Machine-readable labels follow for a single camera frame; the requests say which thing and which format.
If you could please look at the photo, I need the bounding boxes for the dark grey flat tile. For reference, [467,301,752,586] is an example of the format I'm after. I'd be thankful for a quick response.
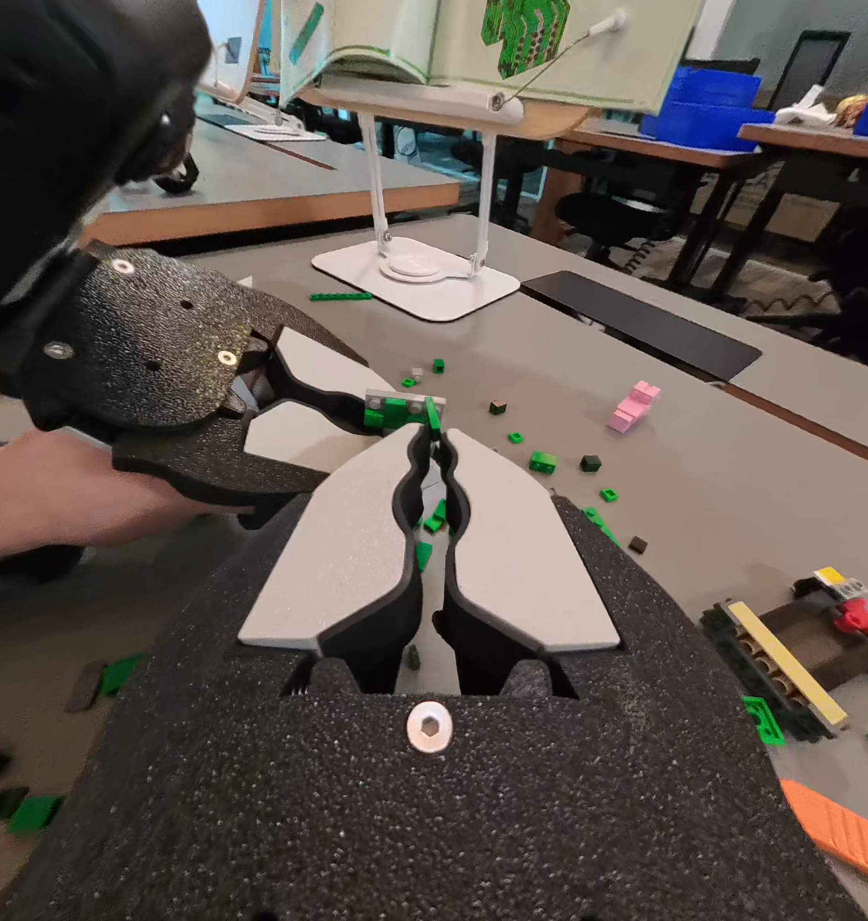
[65,661,108,713]

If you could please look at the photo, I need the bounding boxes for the orange brick separator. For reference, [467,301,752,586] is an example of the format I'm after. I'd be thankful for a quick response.
[779,779,868,891]

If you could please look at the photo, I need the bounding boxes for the pink brick pig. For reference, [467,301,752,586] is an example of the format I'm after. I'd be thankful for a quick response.
[606,380,661,435]

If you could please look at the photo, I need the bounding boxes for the black desk cable cover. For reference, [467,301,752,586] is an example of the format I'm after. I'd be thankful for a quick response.
[520,271,763,382]

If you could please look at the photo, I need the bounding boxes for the person's left hand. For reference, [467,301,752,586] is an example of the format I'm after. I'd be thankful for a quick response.
[0,430,256,567]

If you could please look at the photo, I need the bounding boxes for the scattered green bricks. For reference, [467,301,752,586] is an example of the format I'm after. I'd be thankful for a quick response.
[401,357,651,577]

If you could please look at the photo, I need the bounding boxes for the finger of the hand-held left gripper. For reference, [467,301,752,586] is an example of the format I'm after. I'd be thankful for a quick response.
[264,325,400,433]
[243,398,364,476]

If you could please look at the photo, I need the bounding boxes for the open instruction booklet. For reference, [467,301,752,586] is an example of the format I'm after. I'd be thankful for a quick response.
[281,0,708,116]

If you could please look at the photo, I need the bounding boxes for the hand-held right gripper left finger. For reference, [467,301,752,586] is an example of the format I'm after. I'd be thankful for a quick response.
[238,423,435,659]

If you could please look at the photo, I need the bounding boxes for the green flat brick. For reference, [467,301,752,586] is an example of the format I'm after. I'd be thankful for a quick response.
[101,651,149,697]

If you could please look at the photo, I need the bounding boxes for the wooden-edged table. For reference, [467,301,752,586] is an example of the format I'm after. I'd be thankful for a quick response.
[81,115,462,247]

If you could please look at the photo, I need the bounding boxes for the brown-topped table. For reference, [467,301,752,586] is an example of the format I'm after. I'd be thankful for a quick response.
[531,118,755,296]
[714,122,868,303]

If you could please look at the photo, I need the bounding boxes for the white crumpled paper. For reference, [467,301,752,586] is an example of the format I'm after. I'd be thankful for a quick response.
[774,85,838,125]

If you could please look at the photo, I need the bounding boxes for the white book stand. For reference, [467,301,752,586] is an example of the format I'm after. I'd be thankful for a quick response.
[297,9,629,322]

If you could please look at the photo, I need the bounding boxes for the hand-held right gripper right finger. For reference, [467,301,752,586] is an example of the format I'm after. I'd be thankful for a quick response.
[434,428,622,659]

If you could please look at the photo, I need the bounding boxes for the green grey brick panel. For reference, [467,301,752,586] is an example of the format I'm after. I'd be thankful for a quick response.
[364,389,449,433]

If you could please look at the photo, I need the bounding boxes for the black yellow brick model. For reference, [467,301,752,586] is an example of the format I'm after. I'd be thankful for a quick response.
[700,566,868,745]

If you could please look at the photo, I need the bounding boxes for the black office chair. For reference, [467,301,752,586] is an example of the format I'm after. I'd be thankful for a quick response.
[555,190,665,271]

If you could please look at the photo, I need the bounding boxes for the grey desk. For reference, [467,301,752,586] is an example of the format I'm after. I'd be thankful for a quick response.
[0,212,868,921]

